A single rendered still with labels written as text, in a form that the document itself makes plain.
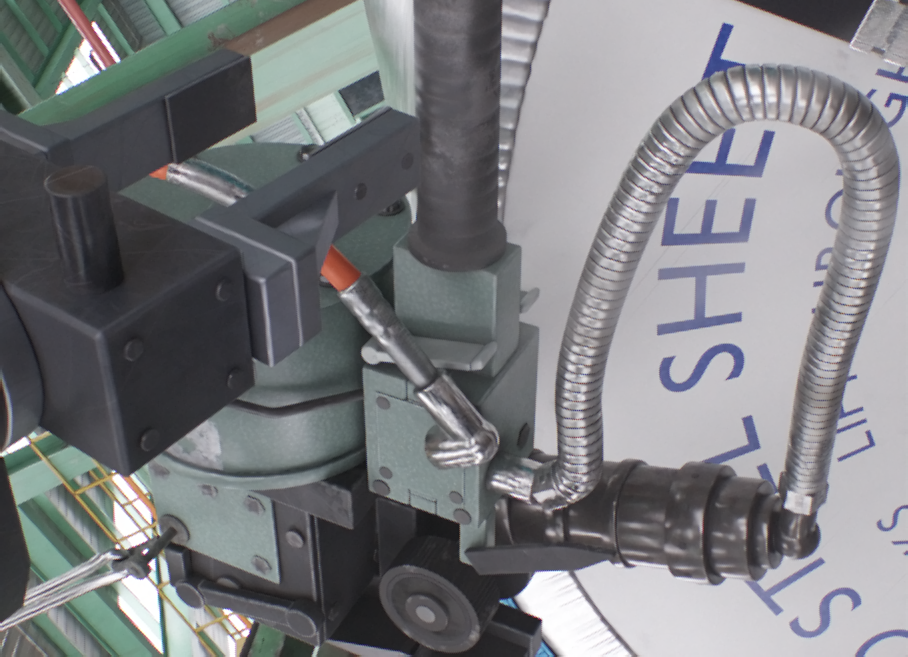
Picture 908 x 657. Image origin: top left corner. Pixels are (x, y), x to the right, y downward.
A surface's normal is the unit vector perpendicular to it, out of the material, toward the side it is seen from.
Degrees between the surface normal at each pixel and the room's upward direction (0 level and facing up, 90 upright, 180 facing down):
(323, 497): 58
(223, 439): 75
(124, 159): 129
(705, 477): 100
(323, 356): 108
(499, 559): 47
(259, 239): 115
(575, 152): 90
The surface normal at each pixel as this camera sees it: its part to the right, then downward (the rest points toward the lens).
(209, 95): 0.80, 0.36
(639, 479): -0.26, -0.81
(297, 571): -0.45, 0.53
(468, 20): 0.24, 0.57
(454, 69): -0.07, 0.59
